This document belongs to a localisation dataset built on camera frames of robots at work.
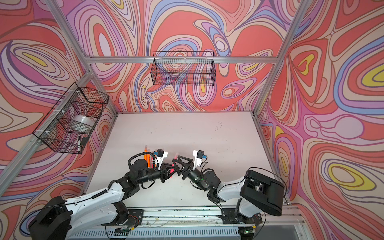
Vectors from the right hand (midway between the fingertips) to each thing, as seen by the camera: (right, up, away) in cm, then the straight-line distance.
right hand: (175, 162), depth 71 cm
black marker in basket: (-47, +8, +1) cm, 48 cm away
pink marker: (-1, -4, +1) cm, 4 cm away
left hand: (+2, -3, +2) cm, 4 cm away
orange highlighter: (-10, +3, -10) cm, 14 cm away
